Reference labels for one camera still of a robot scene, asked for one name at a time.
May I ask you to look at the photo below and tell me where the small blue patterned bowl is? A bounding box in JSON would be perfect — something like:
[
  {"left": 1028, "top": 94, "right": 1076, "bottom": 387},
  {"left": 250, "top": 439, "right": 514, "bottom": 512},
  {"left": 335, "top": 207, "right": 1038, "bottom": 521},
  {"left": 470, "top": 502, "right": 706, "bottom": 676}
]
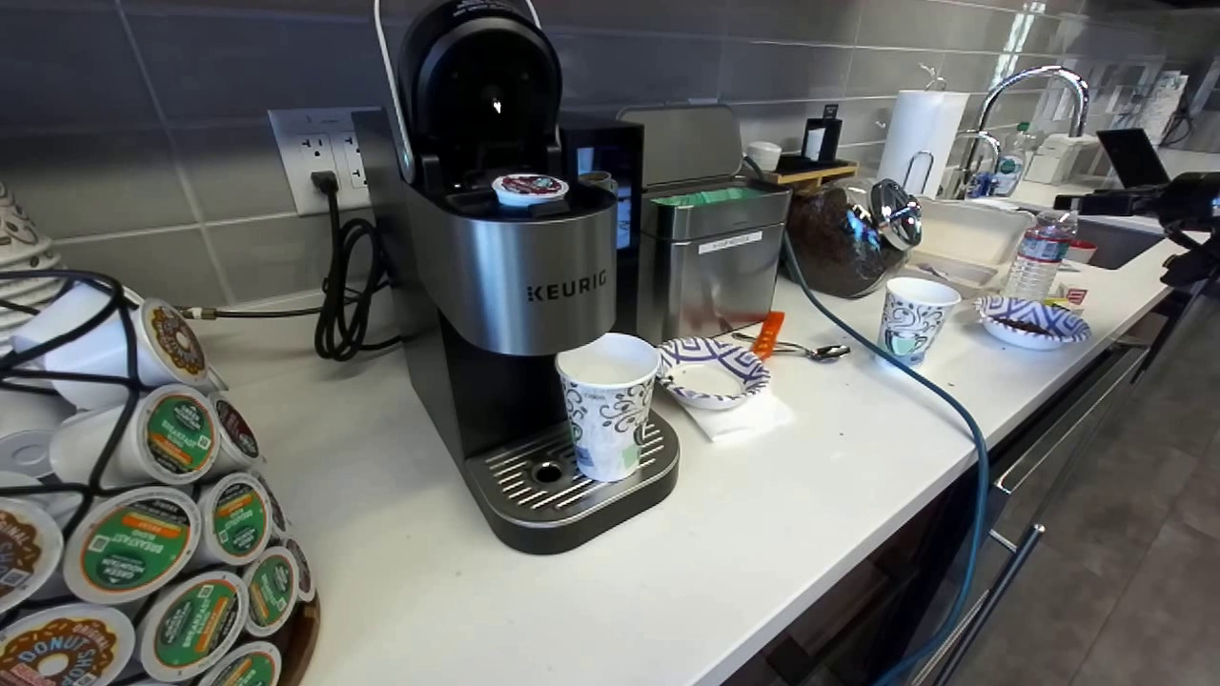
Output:
[{"left": 650, "top": 330, "right": 772, "bottom": 416}]

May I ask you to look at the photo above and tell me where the clear plastic water bottle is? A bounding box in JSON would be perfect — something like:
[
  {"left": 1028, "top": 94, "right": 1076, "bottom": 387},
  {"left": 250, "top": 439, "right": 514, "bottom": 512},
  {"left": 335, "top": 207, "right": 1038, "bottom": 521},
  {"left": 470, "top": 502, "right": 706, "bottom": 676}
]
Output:
[{"left": 1014, "top": 203, "right": 1081, "bottom": 305}]

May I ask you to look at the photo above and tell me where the wooden countertop rack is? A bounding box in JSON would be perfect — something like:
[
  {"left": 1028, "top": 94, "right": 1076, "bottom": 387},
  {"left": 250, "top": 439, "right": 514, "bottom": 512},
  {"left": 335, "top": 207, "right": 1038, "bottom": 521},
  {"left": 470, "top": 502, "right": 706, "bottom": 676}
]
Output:
[{"left": 740, "top": 148, "right": 861, "bottom": 198}]

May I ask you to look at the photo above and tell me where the long thick cable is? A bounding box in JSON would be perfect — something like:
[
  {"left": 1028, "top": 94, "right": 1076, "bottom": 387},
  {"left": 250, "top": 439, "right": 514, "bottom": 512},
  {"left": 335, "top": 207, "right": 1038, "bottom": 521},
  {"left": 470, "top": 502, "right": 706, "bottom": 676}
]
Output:
[{"left": 772, "top": 226, "right": 1000, "bottom": 686}]

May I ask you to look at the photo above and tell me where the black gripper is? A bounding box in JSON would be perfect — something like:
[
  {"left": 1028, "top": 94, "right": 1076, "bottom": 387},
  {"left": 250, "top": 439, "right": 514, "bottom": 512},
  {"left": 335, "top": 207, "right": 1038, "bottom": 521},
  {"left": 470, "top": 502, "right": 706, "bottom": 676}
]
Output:
[{"left": 1076, "top": 169, "right": 1220, "bottom": 253}]

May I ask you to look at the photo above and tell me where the black wire pod carousel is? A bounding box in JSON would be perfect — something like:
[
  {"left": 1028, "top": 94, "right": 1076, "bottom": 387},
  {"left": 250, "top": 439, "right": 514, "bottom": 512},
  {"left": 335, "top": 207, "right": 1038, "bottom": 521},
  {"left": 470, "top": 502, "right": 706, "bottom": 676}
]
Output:
[{"left": 0, "top": 264, "right": 320, "bottom": 686}]

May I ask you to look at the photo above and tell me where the metal paper towel holder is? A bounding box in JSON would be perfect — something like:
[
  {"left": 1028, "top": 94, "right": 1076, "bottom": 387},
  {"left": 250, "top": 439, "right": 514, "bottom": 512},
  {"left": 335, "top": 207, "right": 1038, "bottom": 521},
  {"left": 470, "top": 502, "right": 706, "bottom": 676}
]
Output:
[{"left": 898, "top": 148, "right": 941, "bottom": 203}]

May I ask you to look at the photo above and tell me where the chrome sink faucet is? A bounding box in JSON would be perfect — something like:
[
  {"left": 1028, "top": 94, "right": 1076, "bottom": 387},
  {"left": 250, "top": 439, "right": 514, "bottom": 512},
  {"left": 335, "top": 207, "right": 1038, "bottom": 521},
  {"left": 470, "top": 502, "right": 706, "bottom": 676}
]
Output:
[{"left": 949, "top": 61, "right": 1099, "bottom": 203}]

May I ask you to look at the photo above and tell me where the black power cord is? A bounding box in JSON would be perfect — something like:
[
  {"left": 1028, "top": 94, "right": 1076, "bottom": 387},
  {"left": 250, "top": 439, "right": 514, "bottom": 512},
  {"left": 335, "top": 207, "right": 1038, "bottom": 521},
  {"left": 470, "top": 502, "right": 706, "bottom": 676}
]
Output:
[{"left": 184, "top": 169, "right": 397, "bottom": 366}]

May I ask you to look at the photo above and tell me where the stainless dishwasher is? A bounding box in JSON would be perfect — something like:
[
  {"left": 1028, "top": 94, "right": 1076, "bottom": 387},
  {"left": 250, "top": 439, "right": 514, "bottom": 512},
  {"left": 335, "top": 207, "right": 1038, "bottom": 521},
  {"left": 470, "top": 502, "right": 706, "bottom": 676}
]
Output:
[{"left": 888, "top": 316, "right": 1174, "bottom": 686}]

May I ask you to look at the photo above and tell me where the small white cup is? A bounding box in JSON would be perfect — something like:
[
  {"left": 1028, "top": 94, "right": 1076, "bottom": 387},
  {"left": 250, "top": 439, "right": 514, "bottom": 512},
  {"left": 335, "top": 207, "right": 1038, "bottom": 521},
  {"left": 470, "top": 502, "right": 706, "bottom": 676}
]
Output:
[{"left": 743, "top": 132, "right": 787, "bottom": 180}]

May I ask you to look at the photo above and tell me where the patterned bowl with coffee grounds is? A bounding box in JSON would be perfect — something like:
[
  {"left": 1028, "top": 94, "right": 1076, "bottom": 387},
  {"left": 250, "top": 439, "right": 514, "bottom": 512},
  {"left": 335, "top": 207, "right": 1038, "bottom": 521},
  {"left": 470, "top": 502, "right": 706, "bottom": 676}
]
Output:
[{"left": 970, "top": 292, "right": 1095, "bottom": 357}]

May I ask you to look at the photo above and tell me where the Keurig coffee machine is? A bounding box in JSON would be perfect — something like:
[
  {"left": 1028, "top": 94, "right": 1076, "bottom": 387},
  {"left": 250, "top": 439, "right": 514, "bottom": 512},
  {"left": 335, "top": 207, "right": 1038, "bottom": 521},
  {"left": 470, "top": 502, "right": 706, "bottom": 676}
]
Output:
[{"left": 368, "top": 0, "right": 681, "bottom": 555}]

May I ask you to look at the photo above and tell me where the white wall outlet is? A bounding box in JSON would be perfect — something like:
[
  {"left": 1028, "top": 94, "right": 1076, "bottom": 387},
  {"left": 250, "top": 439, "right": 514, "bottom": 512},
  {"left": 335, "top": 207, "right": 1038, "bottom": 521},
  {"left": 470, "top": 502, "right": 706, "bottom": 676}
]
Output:
[{"left": 264, "top": 108, "right": 372, "bottom": 217}]

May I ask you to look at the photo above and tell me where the white paper towel roll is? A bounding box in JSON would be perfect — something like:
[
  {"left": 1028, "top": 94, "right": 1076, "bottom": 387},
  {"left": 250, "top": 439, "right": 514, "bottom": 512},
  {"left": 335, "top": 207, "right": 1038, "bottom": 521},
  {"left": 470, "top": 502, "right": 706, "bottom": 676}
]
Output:
[{"left": 878, "top": 85, "right": 970, "bottom": 203}]

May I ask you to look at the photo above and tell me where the blue patterned paper cup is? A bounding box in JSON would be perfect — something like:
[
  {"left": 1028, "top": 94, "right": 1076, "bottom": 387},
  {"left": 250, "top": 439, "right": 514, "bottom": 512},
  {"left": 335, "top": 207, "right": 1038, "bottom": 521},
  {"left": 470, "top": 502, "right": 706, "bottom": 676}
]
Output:
[
  {"left": 878, "top": 273, "right": 963, "bottom": 369},
  {"left": 552, "top": 330, "right": 667, "bottom": 484}
]

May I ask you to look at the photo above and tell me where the green label coffee pod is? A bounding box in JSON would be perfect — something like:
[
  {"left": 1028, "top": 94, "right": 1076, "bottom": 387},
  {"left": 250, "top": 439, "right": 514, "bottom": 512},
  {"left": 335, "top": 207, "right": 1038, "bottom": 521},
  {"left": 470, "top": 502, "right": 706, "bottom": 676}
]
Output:
[
  {"left": 189, "top": 636, "right": 287, "bottom": 686},
  {"left": 236, "top": 541, "right": 303, "bottom": 640},
  {"left": 194, "top": 469, "right": 278, "bottom": 571},
  {"left": 129, "top": 568, "right": 250, "bottom": 686},
  {"left": 41, "top": 382, "right": 227, "bottom": 490},
  {"left": 58, "top": 479, "right": 205, "bottom": 604}
]

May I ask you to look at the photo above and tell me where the steel sink basin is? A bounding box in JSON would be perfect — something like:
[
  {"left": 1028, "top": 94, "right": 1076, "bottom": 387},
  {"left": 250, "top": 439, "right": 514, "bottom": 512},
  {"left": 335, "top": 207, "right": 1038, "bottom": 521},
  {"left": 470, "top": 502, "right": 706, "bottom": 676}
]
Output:
[{"left": 1072, "top": 217, "right": 1165, "bottom": 273}]

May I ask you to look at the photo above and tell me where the small orange packet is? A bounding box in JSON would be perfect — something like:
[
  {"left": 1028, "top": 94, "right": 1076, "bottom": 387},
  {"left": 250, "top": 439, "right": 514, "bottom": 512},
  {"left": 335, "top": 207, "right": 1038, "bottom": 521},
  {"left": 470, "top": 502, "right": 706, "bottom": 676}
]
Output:
[{"left": 746, "top": 307, "right": 787, "bottom": 366}]

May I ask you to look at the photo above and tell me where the coffee pod in brewer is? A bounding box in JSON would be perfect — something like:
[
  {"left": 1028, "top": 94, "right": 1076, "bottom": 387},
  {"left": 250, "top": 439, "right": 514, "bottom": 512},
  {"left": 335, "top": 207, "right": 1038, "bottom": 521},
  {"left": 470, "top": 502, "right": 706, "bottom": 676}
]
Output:
[{"left": 486, "top": 169, "right": 570, "bottom": 213}]

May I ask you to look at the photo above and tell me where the white paper napkin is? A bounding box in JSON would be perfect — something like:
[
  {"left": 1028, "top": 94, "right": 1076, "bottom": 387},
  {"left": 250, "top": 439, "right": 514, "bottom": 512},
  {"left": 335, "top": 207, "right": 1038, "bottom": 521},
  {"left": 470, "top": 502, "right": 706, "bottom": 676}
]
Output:
[{"left": 673, "top": 376, "right": 796, "bottom": 444}]

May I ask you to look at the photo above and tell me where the green box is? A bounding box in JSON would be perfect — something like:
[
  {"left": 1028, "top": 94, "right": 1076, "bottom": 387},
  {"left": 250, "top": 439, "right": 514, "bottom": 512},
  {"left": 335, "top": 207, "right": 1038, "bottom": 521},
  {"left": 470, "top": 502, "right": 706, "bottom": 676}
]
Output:
[{"left": 631, "top": 184, "right": 793, "bottom": 345}]

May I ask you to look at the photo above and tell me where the black appliance with screen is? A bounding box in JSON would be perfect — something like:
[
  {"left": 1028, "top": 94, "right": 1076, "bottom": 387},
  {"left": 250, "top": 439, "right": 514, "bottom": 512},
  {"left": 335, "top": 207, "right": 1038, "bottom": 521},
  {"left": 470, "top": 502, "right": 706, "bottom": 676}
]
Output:
[{"left": 560, "top": 103, "right": 746, "bottom": 334}]

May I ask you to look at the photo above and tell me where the brown label coffee pod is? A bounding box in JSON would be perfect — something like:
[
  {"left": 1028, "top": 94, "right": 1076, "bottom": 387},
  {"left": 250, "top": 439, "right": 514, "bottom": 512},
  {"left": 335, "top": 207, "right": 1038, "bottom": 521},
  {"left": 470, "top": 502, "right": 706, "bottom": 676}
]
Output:
[
  {"left": 205, "top": 392, "right": 268, "bottom": 472},
  {"left": 0, "top": 598, "right": 139, "bottom": 686},
  {"left": 7, "top": 286, "right": 221, "bottom": 409},
  {"left": 0, "top": 490, "right": 63, "bottom": 622}
]

